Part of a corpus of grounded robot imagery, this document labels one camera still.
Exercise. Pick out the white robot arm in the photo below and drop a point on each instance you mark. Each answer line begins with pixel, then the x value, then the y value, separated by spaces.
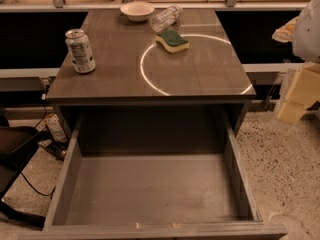
pixel 303 32

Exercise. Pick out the silver 7up soda can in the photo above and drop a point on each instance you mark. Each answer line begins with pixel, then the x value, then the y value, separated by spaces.
pixel 79 48

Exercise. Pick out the clear plastic water bottle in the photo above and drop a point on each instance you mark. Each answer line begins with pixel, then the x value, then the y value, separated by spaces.
pixel 165 18

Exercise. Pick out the grey cabinet with top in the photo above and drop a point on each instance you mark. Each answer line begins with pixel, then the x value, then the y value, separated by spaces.
pixel 142 99

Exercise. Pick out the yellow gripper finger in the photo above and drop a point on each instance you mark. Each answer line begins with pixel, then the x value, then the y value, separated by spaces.
pixel 284 34
pixel 300 93

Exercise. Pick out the green and yellow sponge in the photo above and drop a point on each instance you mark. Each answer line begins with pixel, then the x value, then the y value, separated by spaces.
pixel 172 41

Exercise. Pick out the open grey drawer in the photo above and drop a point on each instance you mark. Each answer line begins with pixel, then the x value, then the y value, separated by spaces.
pixel 154 173

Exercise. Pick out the black chair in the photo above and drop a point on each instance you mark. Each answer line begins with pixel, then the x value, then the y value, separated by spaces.
pixel 17 146

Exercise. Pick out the white ceramic bowl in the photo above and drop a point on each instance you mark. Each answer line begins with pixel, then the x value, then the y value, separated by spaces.
pixel 137 11

